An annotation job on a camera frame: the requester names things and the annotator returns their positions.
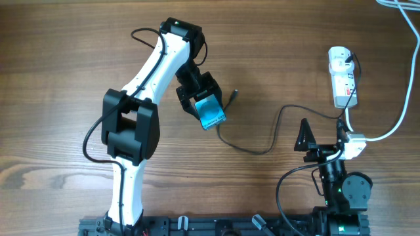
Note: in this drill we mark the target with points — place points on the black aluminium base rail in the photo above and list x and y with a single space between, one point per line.
223 226

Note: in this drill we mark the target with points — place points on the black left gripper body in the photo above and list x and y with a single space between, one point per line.
191 79

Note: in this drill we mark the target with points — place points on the white power strip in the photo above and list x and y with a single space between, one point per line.
343 85

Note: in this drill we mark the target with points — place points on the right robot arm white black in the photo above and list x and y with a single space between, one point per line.
346 194

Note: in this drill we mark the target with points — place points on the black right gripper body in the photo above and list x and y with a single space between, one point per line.
320 153

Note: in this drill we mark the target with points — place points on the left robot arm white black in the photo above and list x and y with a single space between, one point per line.
130 127

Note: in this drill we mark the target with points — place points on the teal screen smartphone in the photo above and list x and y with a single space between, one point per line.
210 112

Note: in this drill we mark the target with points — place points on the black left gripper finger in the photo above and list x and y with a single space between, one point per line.
184 96
218 95

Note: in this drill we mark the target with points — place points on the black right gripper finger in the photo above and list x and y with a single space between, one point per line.
305 140
342 130

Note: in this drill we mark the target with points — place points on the white USB charger plug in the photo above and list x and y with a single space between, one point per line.
339 65

